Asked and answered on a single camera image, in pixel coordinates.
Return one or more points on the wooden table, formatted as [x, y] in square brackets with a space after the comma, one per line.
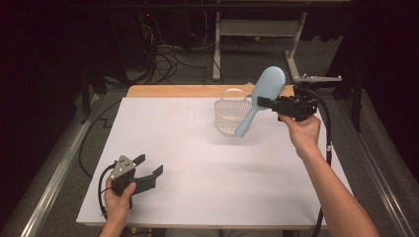
[164, 91]

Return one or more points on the black metal stand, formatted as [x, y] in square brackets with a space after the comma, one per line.
[85, 98]
[357, 98]

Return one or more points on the person's left hand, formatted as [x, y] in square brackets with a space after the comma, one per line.
[118, 204]

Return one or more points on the white metal desk frame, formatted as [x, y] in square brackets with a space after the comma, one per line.
[257, 28]

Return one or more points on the white table mat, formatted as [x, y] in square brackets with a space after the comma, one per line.
[197, 164]

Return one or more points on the person's right hand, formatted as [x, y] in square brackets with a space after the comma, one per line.
[304, 135]

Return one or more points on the aluminium floor rail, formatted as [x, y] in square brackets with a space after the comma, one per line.
[59, 171]
[382, 177]

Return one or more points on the small green ball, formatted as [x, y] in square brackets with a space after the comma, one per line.
[256, 38]

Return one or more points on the light blue hairbrush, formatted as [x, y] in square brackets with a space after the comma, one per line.
[263, 95]

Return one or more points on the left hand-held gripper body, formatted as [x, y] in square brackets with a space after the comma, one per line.
[123, 176]

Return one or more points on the white mesh basket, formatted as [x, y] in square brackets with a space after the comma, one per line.
[227, 115]

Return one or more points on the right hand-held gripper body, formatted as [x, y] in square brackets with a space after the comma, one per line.
[296, 105]

